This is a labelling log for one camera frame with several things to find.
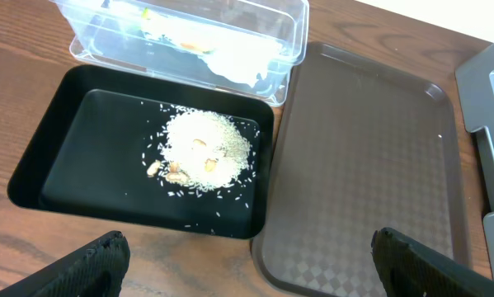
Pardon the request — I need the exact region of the black food waste tray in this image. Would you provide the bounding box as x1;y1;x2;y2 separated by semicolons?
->
7;65;274;239

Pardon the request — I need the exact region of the clear plastic waste bin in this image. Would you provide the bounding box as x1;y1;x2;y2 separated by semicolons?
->
54;0;309;106

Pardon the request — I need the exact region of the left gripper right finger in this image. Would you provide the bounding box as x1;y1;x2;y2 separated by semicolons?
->
371;228;494;297

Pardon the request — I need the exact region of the green orange snack wrapper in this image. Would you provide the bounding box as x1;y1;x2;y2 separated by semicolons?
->
140;8;217;54

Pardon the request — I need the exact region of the dark brown serving tray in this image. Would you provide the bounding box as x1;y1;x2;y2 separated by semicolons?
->
252;42;471;296

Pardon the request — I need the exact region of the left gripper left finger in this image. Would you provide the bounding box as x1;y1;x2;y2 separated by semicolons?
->
0;231;130;297

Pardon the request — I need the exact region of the spilled rice pile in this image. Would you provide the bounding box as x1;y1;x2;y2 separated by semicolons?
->
140;101;261;230

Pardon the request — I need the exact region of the crumpled white tissue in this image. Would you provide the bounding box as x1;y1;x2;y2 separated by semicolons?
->
200;30;283;87

